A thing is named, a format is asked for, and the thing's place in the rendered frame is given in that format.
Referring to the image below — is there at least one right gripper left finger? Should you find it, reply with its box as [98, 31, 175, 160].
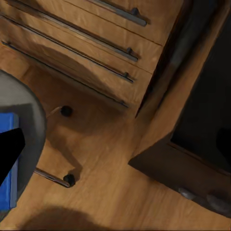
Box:
[0, 128, 25, 185]

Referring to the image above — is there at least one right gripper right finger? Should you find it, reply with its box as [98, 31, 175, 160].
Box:
[216, 128, 231, 167]

